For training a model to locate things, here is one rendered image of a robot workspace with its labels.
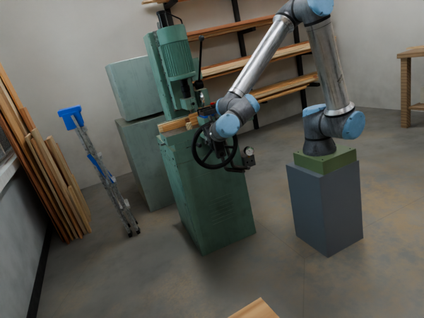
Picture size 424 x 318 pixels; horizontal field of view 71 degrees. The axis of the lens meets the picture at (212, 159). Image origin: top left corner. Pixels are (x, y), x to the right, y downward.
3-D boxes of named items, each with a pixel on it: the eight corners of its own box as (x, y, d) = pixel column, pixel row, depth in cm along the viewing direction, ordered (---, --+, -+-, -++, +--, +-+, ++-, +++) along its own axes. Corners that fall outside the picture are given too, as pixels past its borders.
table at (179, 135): (171, 150, 171) (168, 140, 169) (161, 140, 198) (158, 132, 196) (261, 121, 187) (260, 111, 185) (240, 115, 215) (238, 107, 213)
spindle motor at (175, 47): (173, 82, 179) (159, 27, 168) (166, 82, 195) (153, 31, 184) (199, 75, 183) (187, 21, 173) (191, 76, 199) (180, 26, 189)
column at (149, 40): (175, 137, 215) (146, 32, 191) (168, 132, 235) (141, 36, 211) (203, 128, 221) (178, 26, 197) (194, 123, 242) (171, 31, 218)
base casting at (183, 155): (175, 165, 184) (171, 151, 181) (158, 146, 236) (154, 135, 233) (239, 144, 196) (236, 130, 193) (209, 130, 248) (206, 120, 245)
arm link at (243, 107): (240, 91, 130) (220, 109, 127) (255, 91, 120) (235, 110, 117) (250, 108, 134) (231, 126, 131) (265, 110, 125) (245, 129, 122)
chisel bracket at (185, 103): (188, 112, 191) (185, 100, 188) (182, 110, 203) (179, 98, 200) (198, 109, 193) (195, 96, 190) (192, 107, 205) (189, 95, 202)
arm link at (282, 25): (282, -4, 146) (208, 107, 138) (301, -12, 135) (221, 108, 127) (295, 14, 151) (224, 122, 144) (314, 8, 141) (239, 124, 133)
